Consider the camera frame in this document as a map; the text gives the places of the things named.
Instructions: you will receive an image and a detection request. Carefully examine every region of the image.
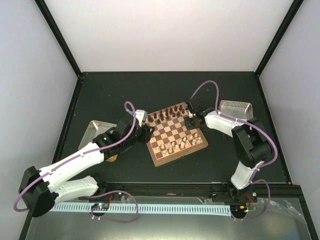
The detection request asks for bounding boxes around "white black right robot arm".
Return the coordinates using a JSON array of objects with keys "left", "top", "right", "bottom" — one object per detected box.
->
[{"left": 184, "top": 97, "right": 278, "bottom": 202}]

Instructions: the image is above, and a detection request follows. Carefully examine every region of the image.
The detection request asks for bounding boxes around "black mounting rail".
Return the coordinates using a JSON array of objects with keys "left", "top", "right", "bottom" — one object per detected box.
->
[{"left": 77, "top": 182, "right": 258, "bottom": 201}]

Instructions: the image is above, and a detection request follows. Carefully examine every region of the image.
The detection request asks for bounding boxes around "dark chess pieces row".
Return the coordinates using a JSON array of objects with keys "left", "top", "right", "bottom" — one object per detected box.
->
[{"left": 145, "top": 102, "right": 189, "bottom": 126}]

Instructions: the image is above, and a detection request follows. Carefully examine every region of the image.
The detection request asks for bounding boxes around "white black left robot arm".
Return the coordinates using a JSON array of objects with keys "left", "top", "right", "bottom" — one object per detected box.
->
[{"left": 18, "top": 115, "right": 155, "bottom": 218}]

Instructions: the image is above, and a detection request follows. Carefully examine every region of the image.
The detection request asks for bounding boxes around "pink plastic bin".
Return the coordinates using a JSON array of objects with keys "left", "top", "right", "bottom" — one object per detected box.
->
[{"left": 219, "top": 100, "right": 254, "bottom": 120}]

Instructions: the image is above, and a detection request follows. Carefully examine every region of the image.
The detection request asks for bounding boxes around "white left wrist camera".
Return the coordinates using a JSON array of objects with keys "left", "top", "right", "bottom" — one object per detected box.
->
[{"left": 135, "top": 109, "right": 148, "bottom": 123}]

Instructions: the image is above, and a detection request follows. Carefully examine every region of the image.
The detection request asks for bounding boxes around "wooden chess board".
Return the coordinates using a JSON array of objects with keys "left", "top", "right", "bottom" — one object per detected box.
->
[{"left": 145, "top": 102, "right": 208, "bottom": 167}]

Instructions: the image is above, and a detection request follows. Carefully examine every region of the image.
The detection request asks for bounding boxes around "light chess pieces pile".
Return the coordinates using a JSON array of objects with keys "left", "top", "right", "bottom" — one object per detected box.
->
[{"left": 149, "top": 131, "right": 208, "bottom": 158}]

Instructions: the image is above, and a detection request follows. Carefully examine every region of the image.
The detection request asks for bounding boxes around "light blue slotted cable duct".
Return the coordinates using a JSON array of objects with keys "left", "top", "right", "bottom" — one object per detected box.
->
[{"left": 50, "top": 202, "right": 232, "bottom": 217}]

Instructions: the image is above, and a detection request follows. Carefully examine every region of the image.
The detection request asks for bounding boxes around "metal tray yellow rim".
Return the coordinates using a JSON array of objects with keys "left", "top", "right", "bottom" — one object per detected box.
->
[{"left": 78, "top": 120, "right": 116, "bottom": 150}]

